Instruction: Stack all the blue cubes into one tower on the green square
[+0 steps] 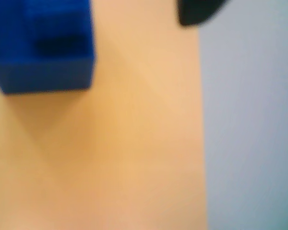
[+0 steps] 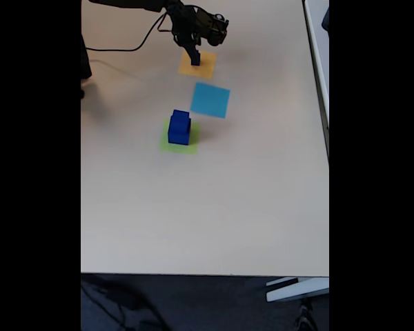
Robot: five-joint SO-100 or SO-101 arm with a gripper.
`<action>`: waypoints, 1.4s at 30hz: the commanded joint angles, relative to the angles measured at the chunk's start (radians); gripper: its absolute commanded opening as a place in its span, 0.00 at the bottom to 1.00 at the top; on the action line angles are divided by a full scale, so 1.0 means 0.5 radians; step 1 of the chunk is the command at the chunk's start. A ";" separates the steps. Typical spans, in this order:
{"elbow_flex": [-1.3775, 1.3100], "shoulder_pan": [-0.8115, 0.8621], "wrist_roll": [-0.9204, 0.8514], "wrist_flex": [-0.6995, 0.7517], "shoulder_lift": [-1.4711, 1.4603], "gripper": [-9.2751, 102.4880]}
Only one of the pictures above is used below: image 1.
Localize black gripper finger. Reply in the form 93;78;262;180
177;0;230;27

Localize small blue cube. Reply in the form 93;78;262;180
0;0;96;96

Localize orange paper square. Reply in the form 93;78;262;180
0;0;209;230

